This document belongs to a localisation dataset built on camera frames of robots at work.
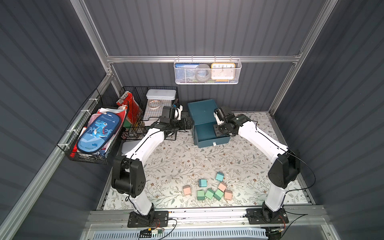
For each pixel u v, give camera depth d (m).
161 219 0.73
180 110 0.79
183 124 0.77
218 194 0.79
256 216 0.73
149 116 0.91
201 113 0.92
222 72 0.89
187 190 0.81
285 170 0.46
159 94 1.02
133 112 1.16
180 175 0.89
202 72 0.91
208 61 0.89
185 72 0.84
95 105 0.77
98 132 0.65
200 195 0.79
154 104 0.99
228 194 0.80
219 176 0.87
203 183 0.83
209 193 0.79
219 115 0.68
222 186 0.82
